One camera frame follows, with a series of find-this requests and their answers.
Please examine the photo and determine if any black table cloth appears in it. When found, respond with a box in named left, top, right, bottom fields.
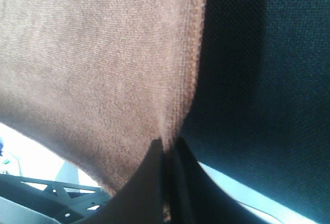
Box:
left=181, top=0, right=329, bottom=222

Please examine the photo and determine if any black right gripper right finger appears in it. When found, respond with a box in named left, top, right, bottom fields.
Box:
left=169, top=136, right=318, bottom=224

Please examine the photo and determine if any black metal frame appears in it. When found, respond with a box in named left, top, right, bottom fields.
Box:
left=1, top=174, right=111, bottom=223

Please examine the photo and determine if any brown towel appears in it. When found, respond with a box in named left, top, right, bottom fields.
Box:
left=0, top=0, right=209, bottom=222

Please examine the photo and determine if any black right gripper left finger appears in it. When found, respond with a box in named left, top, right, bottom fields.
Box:
left=76, top=139, right=163, bottom=224

